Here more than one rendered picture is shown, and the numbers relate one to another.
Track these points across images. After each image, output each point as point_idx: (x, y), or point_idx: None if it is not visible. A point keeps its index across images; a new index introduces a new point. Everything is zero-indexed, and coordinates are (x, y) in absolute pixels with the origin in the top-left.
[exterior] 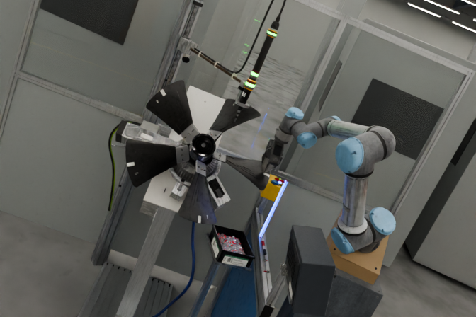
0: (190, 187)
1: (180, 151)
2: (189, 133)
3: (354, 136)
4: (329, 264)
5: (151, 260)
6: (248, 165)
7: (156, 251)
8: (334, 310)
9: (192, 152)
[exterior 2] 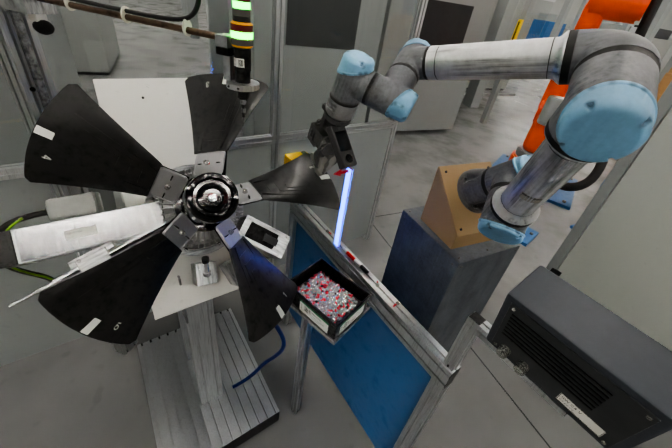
0: (240, 282)
1: (176, 230)
2: (167, 186)
3: (518, 68)
4: None
5: (210, 344)
6: (295, 179)
7: (211, 334)
8: (473, 287)
9: (200, 221)
